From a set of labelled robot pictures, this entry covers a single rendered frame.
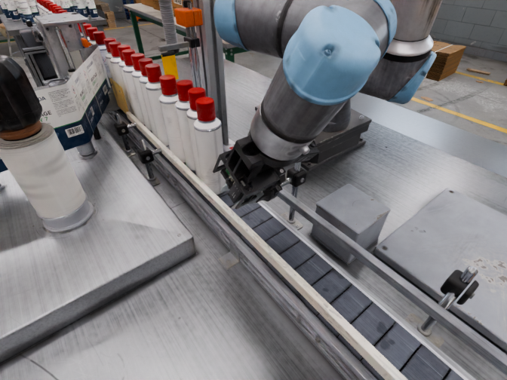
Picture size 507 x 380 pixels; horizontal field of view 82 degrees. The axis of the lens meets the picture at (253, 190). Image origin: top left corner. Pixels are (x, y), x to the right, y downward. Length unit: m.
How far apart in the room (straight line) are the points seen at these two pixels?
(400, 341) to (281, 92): 0.37
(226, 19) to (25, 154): 0.36
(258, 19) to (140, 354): 0.49
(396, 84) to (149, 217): 0.59
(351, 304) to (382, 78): 0.48
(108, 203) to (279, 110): 0.47
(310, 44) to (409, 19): 0.45
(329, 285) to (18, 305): 0.47
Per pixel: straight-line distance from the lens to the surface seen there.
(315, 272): 0.51
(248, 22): 0.41
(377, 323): 0.49
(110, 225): 0.63
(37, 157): 0.57
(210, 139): 0.55
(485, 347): 0.44
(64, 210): 0.63
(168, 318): 0.54
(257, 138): 0.34
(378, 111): 1.20
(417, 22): 0.70
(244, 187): 0.40
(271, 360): 0.49
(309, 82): 0.27
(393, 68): 0.72
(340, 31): 0.28
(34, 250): 0.65
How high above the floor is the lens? 1.29
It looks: 40 degrees down
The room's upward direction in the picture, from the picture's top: straight up
